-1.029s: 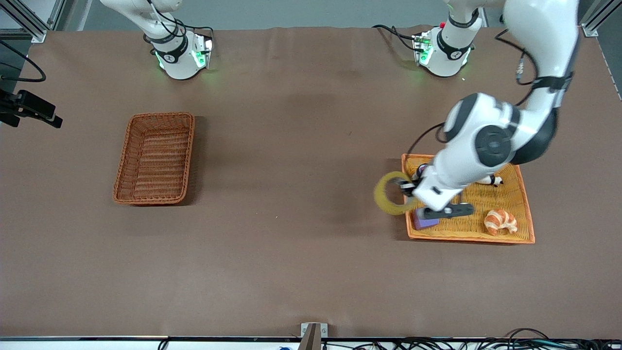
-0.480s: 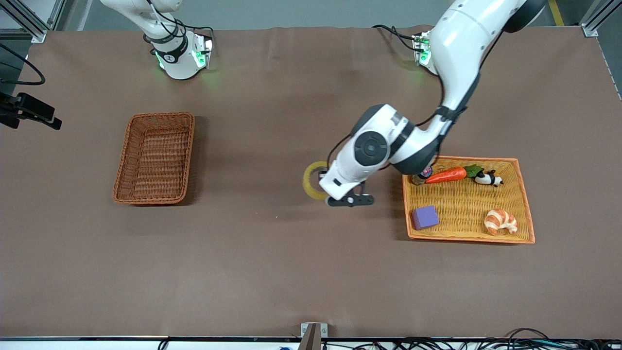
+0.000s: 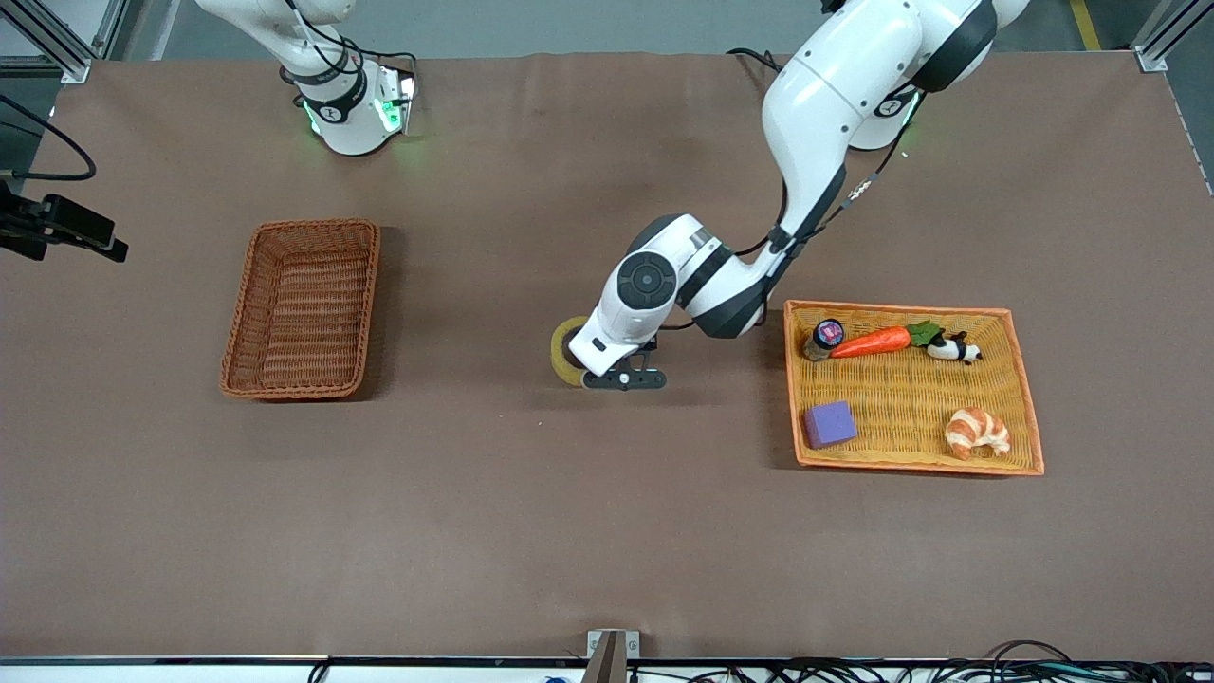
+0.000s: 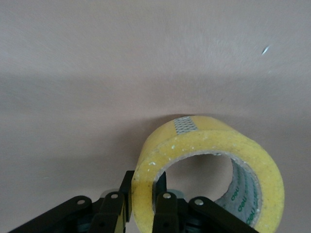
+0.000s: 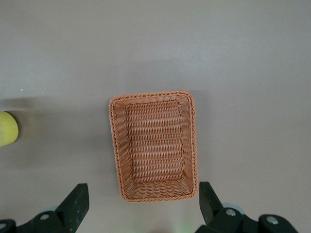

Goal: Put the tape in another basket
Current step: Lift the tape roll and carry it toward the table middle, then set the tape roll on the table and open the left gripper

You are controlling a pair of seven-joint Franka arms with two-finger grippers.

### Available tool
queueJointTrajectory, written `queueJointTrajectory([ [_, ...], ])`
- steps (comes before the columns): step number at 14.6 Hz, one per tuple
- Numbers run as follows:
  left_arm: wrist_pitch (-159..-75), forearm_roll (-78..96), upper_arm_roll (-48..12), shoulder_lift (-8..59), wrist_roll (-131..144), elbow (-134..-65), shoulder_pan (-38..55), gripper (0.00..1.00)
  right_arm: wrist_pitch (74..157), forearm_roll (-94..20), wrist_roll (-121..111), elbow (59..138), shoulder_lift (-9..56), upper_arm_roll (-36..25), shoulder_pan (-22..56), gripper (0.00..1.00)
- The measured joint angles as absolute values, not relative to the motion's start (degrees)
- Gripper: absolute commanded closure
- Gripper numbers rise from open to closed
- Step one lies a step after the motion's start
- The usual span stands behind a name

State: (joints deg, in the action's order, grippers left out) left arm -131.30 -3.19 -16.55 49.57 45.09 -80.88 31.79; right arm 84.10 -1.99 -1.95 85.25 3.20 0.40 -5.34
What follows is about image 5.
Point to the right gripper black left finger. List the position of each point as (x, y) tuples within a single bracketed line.
[(70, 213)]

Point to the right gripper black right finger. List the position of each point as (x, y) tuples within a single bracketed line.
[(211, 211)]

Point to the yellow tape roll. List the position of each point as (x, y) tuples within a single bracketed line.
[(8, 128)]

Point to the small orange wicker basket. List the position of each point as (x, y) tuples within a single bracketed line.
[(154, 143)]

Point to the brown table cover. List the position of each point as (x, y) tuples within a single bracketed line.
[(73, 48)]

